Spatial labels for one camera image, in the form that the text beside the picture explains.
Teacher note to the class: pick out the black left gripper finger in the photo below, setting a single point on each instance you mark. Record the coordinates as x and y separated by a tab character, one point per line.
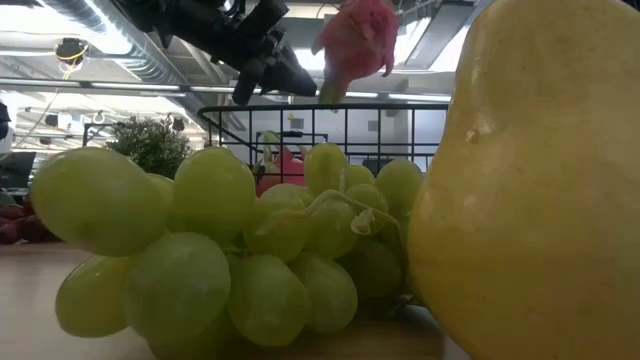
246	87
290	77

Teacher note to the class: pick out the pink dragon fruit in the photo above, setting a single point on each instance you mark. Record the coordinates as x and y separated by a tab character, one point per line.
292	167
357	42

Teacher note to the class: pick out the green grape bunch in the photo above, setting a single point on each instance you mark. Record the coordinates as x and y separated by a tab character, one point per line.
210	195

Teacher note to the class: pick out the dark red grape bunch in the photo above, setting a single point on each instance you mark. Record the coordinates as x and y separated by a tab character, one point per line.
25	227

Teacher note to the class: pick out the small green fruit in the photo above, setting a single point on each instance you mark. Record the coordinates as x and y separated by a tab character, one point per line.
5	200

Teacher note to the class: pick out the yellow pear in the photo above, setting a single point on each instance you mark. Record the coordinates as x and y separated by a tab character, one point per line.
540	210

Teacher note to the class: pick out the small green potted plant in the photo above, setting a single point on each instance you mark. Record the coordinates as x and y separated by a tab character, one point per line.
150	145

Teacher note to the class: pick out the dark laptop screen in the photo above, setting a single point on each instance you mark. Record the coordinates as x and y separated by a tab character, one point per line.
15	170

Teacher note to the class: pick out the long ceiling light rail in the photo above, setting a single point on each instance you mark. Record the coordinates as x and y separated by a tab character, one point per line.
150	87

